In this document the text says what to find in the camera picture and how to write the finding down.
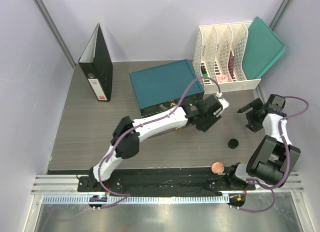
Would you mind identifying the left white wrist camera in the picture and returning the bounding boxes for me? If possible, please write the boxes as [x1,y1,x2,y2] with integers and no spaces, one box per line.
[213,92,230,117]

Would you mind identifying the teal folder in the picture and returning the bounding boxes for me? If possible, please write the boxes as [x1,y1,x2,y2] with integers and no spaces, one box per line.
[242,16,286,80]

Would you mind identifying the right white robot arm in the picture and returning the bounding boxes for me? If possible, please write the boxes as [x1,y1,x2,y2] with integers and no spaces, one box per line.
[225,94,301,190]

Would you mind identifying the black lever arch binder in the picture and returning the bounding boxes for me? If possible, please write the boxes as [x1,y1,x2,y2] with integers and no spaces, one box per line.
[78,24,113,102]

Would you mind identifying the pink sticky notes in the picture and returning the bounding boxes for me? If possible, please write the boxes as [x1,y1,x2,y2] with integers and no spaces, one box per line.
[216,74,230,83]

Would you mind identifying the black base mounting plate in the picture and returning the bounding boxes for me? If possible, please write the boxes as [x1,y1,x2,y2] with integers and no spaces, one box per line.
[76,168,256,196]

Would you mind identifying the dark red booklet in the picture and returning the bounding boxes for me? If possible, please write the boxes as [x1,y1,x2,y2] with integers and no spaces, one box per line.
[227,49,236,80]

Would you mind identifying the teal makeup drawer organizer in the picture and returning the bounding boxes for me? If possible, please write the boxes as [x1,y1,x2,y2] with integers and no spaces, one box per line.
[129,59,197,121]

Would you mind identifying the green black marker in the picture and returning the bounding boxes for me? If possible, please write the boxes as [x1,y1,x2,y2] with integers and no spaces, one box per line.
[200,65,208,79]

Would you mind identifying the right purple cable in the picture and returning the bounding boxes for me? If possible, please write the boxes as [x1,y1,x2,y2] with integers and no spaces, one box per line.
[237,96,310,213]

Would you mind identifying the orange round powder puff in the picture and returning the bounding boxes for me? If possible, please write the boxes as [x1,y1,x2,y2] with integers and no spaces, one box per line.
[211,162,225,174]

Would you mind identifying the white slotted cable duct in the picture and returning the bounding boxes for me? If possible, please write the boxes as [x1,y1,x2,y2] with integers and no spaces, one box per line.
[42,194,230,205]

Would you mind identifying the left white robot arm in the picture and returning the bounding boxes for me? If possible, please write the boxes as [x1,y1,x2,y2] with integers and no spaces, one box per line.
[88,93,229,192]

